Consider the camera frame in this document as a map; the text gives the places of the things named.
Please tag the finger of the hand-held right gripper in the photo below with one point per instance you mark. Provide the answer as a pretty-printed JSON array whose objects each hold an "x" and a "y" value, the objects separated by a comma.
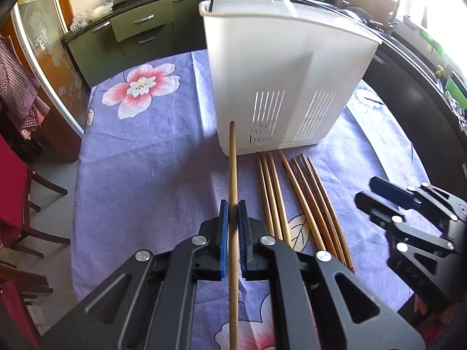
[
  {"x": 375, "y": 209},
  {"x": 392, "y": 191}
]

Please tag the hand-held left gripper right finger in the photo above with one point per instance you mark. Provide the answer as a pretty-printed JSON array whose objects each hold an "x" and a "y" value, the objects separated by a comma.
[{"x": 242, "y": 240}]

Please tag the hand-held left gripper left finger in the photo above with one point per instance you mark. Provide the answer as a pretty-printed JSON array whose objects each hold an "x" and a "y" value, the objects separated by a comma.
[{"x": 223, "y": 240}]

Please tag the bunch of wooden chopsticks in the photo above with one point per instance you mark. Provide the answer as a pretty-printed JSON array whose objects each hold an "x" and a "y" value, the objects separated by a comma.
[{"x": 310, "y": 197}]

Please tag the long wooden chopstick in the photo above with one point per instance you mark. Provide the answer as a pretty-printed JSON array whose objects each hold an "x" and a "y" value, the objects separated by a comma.
[{"x": 232, "y": 160}]

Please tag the white plastic utensil holder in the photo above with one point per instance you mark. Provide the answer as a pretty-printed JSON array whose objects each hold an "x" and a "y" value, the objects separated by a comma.
[{"x": 255, "y": 62}]

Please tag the purple floral tablecloth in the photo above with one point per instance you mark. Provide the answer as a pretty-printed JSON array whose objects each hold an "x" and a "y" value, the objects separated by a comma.
[{"x": 153, "y": 175}]

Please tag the dark kitchen counter cabinet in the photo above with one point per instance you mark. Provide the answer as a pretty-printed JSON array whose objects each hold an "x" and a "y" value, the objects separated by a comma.
[{"x": 412, "y": 91}]

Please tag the green windowsill tray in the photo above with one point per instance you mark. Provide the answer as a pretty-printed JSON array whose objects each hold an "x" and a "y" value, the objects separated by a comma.
[{"x": 432, "y": 42}]

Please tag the black pan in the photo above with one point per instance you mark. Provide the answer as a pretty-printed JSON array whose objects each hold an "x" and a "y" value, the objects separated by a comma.
[{"x": 359, "y": 14}]

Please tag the green kitchen cabinet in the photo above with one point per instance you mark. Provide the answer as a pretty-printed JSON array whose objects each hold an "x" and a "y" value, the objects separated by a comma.
[{"x": 146, "y": 40}]

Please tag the wooden chair with red cushion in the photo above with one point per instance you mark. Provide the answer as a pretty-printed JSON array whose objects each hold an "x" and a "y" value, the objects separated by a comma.
[
  {"x": 12, "y": 189},
  {"x": 14, "y": 306}
]

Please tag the red checkered apron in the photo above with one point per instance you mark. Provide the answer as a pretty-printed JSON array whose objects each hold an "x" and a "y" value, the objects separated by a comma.
[{"x": 18, "y": 87}]

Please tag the white plastic bag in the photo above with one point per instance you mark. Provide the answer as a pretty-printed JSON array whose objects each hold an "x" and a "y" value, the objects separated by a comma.
[{"x": 100, "y": 11}]

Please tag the clear plastic bag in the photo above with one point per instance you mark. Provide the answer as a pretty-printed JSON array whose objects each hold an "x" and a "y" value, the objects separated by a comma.
[{"x": 80, "y": 22}]

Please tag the glass sliding door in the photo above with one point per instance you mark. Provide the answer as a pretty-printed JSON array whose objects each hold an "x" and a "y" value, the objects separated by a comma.
[{"x": 40, "y": 43}]

